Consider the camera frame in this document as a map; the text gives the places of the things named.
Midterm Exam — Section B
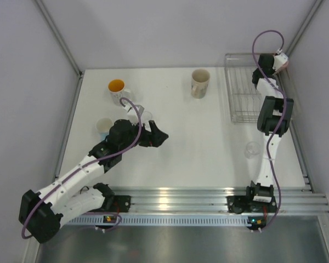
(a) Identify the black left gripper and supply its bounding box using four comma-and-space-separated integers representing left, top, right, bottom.
120, 119, 168, 153

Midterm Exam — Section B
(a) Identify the pink patterned mug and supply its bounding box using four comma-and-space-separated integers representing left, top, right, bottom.
274, 59, 289, 75

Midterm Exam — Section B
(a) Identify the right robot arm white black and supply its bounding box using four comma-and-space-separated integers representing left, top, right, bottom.
245, 52, 294, 211

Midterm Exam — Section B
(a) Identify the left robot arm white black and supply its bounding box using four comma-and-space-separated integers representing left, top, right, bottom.
19, 119, 169, 243

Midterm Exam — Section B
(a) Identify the clear glass cup left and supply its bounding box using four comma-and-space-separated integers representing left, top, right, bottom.
141, 111, 152, 123

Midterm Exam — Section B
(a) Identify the clear glass cup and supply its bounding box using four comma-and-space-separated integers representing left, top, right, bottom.
141, 111, 152, 123
244, 141, 261, 159

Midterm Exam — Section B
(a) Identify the light blue white cup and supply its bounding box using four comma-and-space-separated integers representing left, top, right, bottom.
95, 118, 113, 141

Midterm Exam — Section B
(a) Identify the white mug orange inside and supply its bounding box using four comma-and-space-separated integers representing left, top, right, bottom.
108, 79, 134, 106

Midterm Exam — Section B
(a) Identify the beige tall patterned mug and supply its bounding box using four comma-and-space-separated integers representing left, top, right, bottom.
191, 68, 211, 99

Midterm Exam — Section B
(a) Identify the clear glass cup right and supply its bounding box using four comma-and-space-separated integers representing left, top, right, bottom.
244, 141, 261, 159

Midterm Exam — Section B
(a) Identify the metal wire dish rack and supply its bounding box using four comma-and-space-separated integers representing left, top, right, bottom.
224, 53, 264, 124

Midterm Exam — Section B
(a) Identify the aluminium mounting rail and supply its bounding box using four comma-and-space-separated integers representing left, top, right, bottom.
112, 186, 329, 215

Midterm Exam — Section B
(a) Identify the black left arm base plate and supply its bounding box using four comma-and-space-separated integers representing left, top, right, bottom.
93, 183, 131, 213

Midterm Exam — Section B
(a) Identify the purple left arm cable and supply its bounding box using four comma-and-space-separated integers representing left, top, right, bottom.
21, 98, 142, 239

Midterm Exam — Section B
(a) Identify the grey slotted cable duct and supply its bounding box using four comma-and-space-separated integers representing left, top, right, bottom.
67, 214, 255, 226

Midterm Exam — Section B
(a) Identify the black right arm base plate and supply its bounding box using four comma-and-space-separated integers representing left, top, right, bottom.
226, 196, 277, 214

